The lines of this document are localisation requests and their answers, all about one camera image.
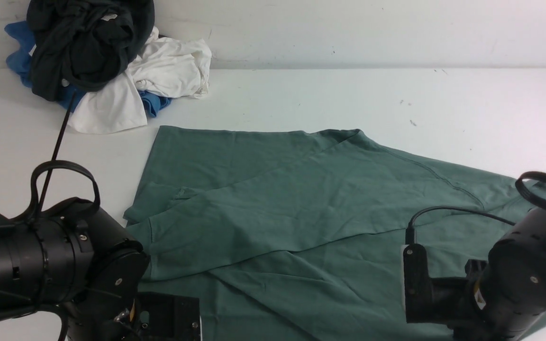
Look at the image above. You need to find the green long sleeve shirt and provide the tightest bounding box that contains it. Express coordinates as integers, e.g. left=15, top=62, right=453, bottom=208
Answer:
left=124, top=126, right=532, bottom=341

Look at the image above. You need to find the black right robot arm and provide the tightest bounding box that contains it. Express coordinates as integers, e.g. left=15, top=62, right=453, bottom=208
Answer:
left=453, top=208, right=546, bottom=341

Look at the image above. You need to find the left robot arm Piper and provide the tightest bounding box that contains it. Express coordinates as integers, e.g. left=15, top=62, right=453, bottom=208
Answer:
left=0, top=198, right=149, bottom=341

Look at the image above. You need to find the white crumpled shirt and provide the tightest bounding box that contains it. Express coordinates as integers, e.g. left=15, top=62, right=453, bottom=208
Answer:
left=68, top=27, right=212, bottom=135

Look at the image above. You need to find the dark grey crumpled garment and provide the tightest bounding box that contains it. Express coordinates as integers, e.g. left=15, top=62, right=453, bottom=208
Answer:
left=27, top=0, right=155, bottom=101

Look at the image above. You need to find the blue crumpled garment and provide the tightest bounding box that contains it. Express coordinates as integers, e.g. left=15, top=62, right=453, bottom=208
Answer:
left=4, top=21, right=173, bottom=118

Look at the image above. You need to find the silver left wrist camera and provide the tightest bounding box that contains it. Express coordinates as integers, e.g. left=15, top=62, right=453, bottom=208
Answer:
left=134, top=293, right=203, bottom=341

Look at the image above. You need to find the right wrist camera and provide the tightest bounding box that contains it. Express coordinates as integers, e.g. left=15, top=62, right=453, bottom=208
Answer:
left=401, top=244, right=471, bottom=329

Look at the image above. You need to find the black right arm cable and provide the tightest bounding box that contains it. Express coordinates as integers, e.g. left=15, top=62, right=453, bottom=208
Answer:
left=405, top=171, right=546, bottom=245

